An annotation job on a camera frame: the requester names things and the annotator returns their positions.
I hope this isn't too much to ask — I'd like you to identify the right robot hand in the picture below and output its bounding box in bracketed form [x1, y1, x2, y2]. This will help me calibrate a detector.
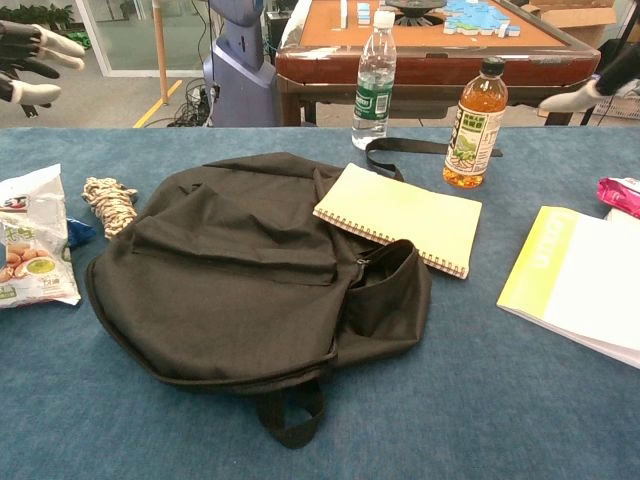
[538, 42, 640, 114]

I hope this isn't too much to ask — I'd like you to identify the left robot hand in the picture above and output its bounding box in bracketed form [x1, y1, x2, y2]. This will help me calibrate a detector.
[0, 20, 86, 119]

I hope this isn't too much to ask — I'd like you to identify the kraft spiral notebook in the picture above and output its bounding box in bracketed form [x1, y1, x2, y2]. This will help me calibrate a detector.
[312, 162, 484, 280]

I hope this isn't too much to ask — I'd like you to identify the black fabric backpack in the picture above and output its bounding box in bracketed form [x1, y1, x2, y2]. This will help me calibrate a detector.
[84, 137, 504, 450]

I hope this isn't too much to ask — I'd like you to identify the white nut snack bag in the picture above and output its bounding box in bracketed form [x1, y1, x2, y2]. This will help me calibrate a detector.
[0, 162, 82, 310]

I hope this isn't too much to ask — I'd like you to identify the white plastic basket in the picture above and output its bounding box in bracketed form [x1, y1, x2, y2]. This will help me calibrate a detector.
[574, 69, 640, 121]

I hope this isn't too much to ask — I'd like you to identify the row of potted plants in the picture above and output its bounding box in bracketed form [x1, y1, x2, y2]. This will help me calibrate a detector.
[0, 3, 75, 31]

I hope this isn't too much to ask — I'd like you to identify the black tripod leg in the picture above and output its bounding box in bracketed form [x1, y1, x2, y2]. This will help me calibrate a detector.
[579, 0, 640, 126]

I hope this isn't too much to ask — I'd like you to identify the open cardboard box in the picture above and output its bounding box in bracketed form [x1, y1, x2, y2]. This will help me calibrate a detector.
[519, 0, 624, 49]

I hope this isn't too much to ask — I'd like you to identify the pink snack packet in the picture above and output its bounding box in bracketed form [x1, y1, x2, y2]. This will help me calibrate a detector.
[595, 176, 640, 220]

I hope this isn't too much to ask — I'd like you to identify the amber tea bottle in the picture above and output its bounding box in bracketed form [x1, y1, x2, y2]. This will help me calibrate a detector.
[442, 56, 510, 190]

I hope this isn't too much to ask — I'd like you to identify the wooden pole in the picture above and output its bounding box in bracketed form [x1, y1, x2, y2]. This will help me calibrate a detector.
[151, 0, 170, 106]

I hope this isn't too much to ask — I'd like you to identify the pile of blue mahjong tiles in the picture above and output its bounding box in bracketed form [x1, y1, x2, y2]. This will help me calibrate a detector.
[442, 0, 524, 40]

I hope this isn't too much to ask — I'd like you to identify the wooden mahjong table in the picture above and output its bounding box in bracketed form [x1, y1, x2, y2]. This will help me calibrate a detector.
[274, 0, 601, 127]

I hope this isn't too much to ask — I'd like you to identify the white and yellow book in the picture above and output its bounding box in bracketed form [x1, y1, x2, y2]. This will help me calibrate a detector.
[495, 204, 640, 371]

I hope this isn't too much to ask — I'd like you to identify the blue snack packet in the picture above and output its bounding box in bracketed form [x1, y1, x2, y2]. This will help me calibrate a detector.
[66, 217, 97, 250]

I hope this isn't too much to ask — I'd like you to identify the black mahjong table centre disc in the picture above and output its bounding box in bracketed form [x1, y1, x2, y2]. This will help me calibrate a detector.
[384, 0, 446, 27]

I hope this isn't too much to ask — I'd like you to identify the clear water bottle green label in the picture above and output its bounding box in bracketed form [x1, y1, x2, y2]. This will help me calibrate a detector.
[350, 9, 399, 151]

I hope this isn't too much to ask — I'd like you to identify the blue carpet table cover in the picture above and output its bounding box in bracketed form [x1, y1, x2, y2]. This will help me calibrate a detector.
[0, 125, 640, 480]

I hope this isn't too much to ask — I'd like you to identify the tangle of floor cables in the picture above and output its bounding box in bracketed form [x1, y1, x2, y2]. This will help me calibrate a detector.
[167, 79, 214, 129]

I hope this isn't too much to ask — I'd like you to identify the braided beige rope bundle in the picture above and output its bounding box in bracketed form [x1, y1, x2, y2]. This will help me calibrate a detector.
[81, 176, 140, 241]

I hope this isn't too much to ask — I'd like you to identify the purple robot pedestal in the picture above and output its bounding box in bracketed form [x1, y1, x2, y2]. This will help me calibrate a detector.
[202, 0, 281, 129]

